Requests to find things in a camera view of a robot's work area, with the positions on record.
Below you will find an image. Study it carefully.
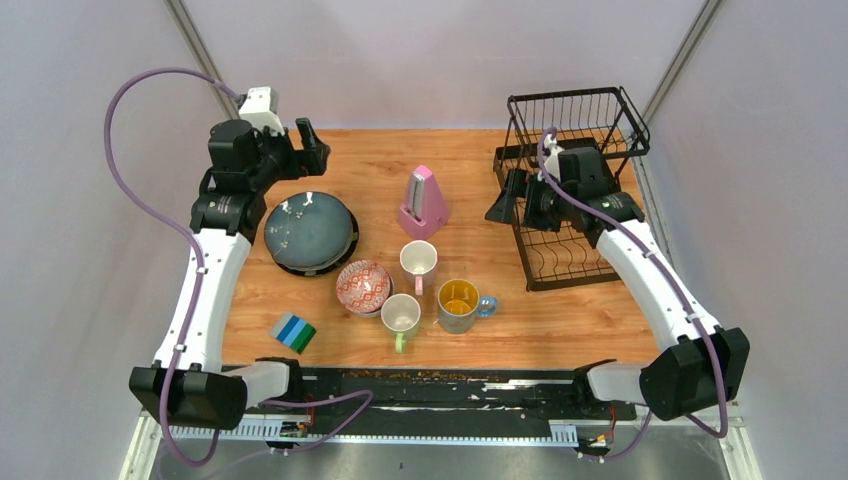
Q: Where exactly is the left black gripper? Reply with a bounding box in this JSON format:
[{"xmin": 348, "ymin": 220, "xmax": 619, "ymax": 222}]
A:
[{"xmin": 247, "ymin": 118, "xmax": 329, "ymax": 193}]

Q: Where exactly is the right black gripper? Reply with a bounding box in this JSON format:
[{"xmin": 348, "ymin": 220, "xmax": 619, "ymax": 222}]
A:
[{"xmin": 485, "ymin": 168, "xmax": 575, "ymax": 233}]

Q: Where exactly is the pink metronome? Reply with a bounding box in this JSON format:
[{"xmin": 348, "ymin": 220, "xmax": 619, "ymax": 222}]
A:
[{"xmin": 398, "ymin": 165, "xmax": 449, "ymax": 240}]

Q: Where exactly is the pink mug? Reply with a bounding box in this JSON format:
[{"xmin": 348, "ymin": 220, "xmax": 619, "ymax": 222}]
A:
[{"xmin": 399, "ymin": 240, "xmax": 439, "ymax": 296}]

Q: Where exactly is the blue mug yellow inside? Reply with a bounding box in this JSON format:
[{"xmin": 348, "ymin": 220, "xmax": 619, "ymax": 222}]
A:
[{"xmin": 437, "ymin": 279, "xmax": 498, "ymax": 334}]

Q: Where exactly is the black wire dish rack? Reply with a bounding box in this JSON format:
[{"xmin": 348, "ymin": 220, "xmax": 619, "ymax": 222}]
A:
[{"xmin": 493, "ymin": 86, "xmax": 650, "ymax": 291}]

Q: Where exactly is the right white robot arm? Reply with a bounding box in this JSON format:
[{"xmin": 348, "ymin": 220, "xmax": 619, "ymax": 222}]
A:
[{"xmin": 486, "ymin": 142, "xmax": 750, "ymax": 420}]

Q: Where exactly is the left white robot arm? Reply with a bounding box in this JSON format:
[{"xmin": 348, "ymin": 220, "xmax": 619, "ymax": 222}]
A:
[{"xmin": 129, "ymin": 118, "xmax": 330, "ymax": 430}]

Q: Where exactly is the dark blue floral plate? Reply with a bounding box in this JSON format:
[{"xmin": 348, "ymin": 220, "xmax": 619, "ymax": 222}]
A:
[{"xmin": 264, "ymin": 191, "xmax": 354, "ymax": 272}]

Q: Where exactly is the black bottom plate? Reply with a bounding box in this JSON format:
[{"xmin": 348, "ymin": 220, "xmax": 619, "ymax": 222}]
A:
[{"xmin": 269, "ymin": 210, "xmax": 359, "ymax": 277}]

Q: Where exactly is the red patterned bowl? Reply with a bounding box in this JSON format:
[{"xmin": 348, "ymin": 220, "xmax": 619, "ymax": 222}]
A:
[{"xmin": 336, "ymin": 260, "xmax": 394, "ymax": 317}]

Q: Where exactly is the blue green striped block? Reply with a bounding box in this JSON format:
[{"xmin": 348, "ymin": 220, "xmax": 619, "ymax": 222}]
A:
[{"xmin": 270, "ymin": 312, "xmax": 317, "ymax": 354}]

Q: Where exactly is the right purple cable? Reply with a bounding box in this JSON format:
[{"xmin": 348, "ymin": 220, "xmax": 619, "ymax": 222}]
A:
[{"xmin": 536, "ymin": 127, "xmax": 731, "ymax": 463}]

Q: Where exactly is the purple cable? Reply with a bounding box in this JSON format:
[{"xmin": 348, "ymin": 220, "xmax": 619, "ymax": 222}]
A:
[
  {"xmin": 536, "ymin": 127, "xmax": 731, "ymax": 463},
  {"xmin": 104, "ymin": 67, "xmax": 376, "ymax": 469}
]

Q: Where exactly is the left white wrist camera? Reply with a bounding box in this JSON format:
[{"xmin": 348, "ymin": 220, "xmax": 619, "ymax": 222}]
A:
[{"xmin": 238, "ymin": 86, "xmax": 284, "ymax": 133}]

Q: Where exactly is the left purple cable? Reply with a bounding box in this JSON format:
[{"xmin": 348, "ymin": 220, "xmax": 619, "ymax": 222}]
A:
[{"xmin": 104, "ymin": 67, "xmax": 376, "ymax": 469}]

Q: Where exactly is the green handled cream mug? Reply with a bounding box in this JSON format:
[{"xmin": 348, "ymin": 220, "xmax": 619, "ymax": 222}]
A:
[{"xmin": 381, "ymin": 294, "xmax": 422, "ymax": 354}]

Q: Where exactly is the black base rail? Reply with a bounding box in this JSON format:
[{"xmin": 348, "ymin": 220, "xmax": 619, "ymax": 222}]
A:
[{"xmin": 286, "ymin": 367, "xmax": 637, "ymax": 439}]

